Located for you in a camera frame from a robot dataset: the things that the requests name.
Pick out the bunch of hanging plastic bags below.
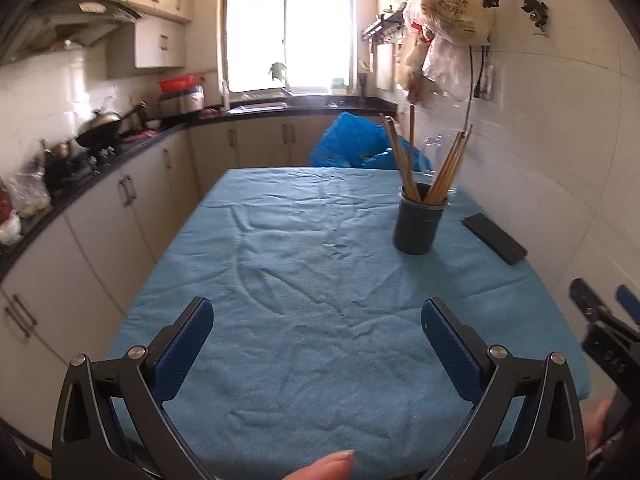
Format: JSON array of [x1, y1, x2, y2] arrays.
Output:
[[397, 0, 497, 107]]

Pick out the steel range hood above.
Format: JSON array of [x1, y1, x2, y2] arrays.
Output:
[[0, 0, 143, 66]]

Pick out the clear glass mug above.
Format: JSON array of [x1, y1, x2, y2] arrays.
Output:
[[422, 134, 460, 196]]

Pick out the person's right hand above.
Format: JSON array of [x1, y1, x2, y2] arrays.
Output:
[[584, 399, 615, 456]]

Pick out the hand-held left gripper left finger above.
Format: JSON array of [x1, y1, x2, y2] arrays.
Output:
[[52, 296, 216, 480]]

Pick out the black wok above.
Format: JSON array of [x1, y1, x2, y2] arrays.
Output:
[[75, 102, 148, 151]]

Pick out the black phone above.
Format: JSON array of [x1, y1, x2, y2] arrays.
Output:
[[461, 213, 529, 266]]

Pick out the steel pot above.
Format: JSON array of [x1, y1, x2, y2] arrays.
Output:
[[42, 139, 78, 168]]

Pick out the blue table cloth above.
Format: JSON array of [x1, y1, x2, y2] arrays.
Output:
[[102, 167, 591, 480]]

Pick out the clear plastic food bag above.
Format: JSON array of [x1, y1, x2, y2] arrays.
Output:
[[7, 170, 52, 218]]

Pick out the cream lower kitchen cabinets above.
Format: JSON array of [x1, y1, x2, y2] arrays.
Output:
[[0, 110, 401, 451]]

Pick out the white wall power outlet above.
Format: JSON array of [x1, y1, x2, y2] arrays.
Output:
[[472, 62, 496, 101]]

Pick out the kitchen window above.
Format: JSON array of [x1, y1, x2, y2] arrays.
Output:
[[217, 0, 358, 96]]

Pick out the metal wall rack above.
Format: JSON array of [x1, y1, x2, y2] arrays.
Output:
[[361, 9, 407, 45]]

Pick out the dark grey chopstick holder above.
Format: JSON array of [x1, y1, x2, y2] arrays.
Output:
[[393, 181, 449, 256]]

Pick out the steel sink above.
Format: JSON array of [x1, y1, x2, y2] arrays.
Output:
[[227, 101, 292, 112]]

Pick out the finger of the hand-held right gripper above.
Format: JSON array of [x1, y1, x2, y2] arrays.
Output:
[[615, 284, 640, 328], [570, 278, 618, 326]]

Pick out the bunch of wooden chopsticks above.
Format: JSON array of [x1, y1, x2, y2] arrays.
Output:
[[378, 105, 474, 206]]

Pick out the white rice cooker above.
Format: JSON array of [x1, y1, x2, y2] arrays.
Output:
[[179, 86, 206, 115]]

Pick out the person's left hand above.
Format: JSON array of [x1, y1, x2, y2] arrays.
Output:
[[279, 449, 357, 480]]

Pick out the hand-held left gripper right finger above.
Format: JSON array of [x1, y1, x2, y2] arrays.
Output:
[[421, 297, 588, 480]]

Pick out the red plastic basin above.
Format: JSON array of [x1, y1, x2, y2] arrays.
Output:
[[158, 74, 201, 94]]

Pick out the black kitchen countertop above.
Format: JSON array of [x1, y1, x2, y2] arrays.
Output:
[[0, 95, 401, 281]]

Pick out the white bowl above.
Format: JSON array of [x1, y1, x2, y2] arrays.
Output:
[[0, 210, 24, 247]]

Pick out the blue plastic bag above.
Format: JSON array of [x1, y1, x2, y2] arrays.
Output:
[[310, 111, 435, 173]]

